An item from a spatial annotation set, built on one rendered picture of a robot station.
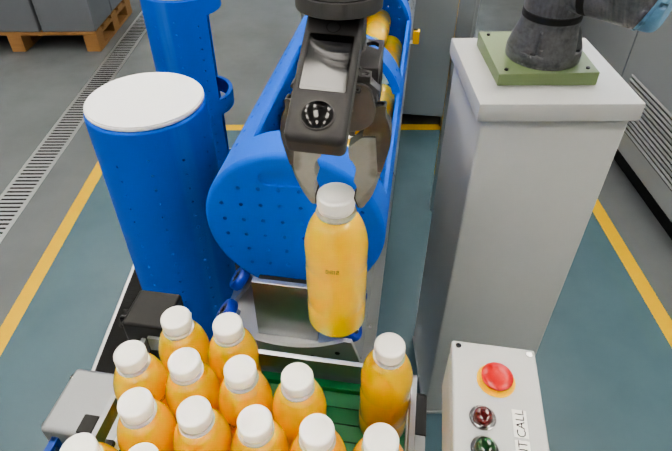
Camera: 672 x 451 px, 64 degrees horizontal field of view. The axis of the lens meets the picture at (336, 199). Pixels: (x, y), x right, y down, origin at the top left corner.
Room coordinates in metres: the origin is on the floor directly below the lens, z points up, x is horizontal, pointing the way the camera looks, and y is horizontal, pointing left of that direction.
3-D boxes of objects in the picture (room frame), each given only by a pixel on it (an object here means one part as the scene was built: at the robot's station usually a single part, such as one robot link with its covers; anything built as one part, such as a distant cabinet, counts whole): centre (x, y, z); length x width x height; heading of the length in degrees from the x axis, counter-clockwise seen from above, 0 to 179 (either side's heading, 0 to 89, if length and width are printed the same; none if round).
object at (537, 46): (1.07, -0.43, 1.23); 0.15 x 0.15 x 0.10
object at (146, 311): (0.54, 0.28, 0.95); 0.10 x 0.07 x 0.10; 81
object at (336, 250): (0.42, 0.00, 1.22); 0.07 x 0.07 x 0.19
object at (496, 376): (0.35, -0.19, 1.11); 0.04 x 0.04 x 0.01
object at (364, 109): (0.44, 0.00, 1.46); 0.09 x 0.08 x 0.12; 171
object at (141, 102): (1.14, 0.46, 1.03); 0.28 x 0.28 x 0.01
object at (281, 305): (0.55, 0.08, 0.99); 0.10 x 0.02 x 0.12; 81
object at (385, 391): (0.40, -0.07, 0.99); 0.07 x 0.07 x 0.19
